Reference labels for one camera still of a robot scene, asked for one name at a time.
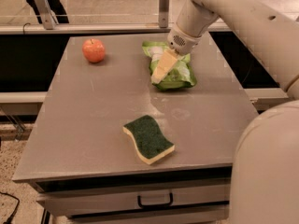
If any black floor cable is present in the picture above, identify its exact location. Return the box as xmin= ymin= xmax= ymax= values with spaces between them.
xmin=0 ymin=191 xmax=21 ymax=224

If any grey top drawer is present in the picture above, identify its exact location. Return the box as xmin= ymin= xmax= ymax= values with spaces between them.
xmin=37 ymin=182 xmax=230 ymax=217

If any person in dark clothes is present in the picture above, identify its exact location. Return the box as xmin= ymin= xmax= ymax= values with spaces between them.
xmin=20 ymin=0 xmax=70 ymax=24

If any green rice chip bag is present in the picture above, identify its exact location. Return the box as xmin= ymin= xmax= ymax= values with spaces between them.
xmin=142 ymin=41 xmax=197 ymax=91

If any grey drawer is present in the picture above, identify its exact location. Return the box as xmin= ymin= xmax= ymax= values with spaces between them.
xmin=37 ymin=182 xmax=230 ymax=217
xmin=69 ymin=204 xmax=228 ymax=224

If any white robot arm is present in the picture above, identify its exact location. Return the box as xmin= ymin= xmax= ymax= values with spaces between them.
xmin=151 ymin=0 xmax=299 ymax=224

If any red apple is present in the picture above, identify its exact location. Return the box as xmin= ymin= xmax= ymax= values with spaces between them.
xmin=82 ymin=38 xmax=106 ymax=63

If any left metal glass bracket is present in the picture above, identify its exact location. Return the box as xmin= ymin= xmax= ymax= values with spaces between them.
xmin=34 ymin=0 xmax=56 ymax=30

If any green and yellow sponge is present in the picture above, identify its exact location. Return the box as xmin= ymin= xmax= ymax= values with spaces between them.
xmin=122 ymin=115 xmax=175 ymax=165

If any metal glass bracket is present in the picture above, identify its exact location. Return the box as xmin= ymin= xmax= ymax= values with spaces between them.
xmin=34 ymin=0 xmax=56 ymax=30
xmin=158 ymin=0 xmax=170 ymax=28

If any middle metal glass bracket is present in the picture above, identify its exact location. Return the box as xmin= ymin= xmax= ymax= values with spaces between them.
xmin=158 ymin=0 xmax=170 ymax=28

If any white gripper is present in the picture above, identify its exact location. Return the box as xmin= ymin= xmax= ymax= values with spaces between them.
xmin=151 ymin=24 xmax=201 ymax=84

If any black drawer handle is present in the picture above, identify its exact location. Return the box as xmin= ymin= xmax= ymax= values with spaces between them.
xmin=137 ymin=192 xmax=174 ymax=209

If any grey drawer cabinet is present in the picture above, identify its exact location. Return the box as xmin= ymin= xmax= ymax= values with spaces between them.
xmin=12 ymin=31 xmax=260 ymax=224

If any grey bottom drawer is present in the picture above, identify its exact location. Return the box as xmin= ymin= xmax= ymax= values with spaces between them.
xmin=69 ymin=204 xmax=228 ymax=224

